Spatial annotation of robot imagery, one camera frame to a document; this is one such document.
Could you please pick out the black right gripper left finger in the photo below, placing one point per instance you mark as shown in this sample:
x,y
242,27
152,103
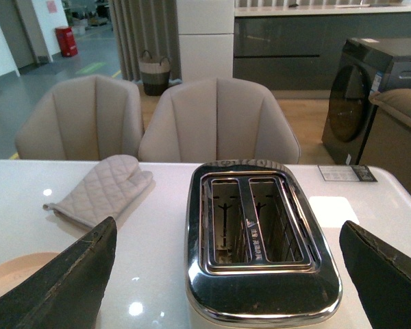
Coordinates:
x,y
67,292

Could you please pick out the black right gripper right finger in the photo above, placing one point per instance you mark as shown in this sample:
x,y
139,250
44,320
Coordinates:
x,y
381,275

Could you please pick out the chrome two-slot toaster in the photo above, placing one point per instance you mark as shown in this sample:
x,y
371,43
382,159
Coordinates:
x,y
255,255

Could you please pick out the beige round plate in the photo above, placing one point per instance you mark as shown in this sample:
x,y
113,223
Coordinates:
x,y
17,270

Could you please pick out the grey quilted oven mitt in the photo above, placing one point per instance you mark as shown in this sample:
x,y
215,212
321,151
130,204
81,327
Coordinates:
x,y
107,189

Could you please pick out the black white label card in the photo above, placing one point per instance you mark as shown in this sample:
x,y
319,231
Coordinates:
x,y
346,173

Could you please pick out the beige chair left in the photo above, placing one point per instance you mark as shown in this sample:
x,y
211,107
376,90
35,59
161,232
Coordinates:
x,y
85,118

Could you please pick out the dark washing machine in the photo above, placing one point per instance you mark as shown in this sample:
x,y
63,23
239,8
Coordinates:
x,y
366,66

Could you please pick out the woven laundry basket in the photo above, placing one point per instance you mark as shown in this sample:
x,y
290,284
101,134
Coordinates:
x,y
155,72

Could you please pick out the red cabinet box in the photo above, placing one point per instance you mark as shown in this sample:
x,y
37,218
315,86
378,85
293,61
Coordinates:
x,y
66,41

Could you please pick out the grey kitchen counter cabinet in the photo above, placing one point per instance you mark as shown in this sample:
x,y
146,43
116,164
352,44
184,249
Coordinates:
x,y
302,51

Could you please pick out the grey pleated curtain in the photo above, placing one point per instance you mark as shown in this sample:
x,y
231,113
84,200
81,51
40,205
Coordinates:
x,y
145,25

